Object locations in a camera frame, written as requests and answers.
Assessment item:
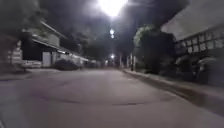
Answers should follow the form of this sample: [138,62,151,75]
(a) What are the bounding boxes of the row of pale posts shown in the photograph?
[118,52,138,72]

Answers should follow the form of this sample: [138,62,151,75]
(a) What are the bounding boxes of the grey asphalt road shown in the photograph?
[0,67,224,128]

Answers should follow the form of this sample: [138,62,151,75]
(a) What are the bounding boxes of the green leafy tree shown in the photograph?
[132,25,177,75]

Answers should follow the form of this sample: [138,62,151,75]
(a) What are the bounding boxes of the dark car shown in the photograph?
[53,58,81,71]

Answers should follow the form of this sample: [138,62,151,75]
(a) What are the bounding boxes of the building with sloped roof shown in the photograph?
[20,20,98,69]

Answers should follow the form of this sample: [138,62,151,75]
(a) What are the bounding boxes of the concrete kerb strip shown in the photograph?
[120,68,224,118]

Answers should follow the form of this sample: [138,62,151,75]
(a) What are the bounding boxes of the dark bushes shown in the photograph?
[159,54,224,88]

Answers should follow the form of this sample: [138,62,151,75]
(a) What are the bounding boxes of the building with lattice windows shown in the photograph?
[160,0,224,64]

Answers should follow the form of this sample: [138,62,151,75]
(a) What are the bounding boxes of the pale sign board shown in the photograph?
[7,40,24,66]

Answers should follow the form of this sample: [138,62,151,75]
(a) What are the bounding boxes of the dark trees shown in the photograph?
[0,0,48,51]

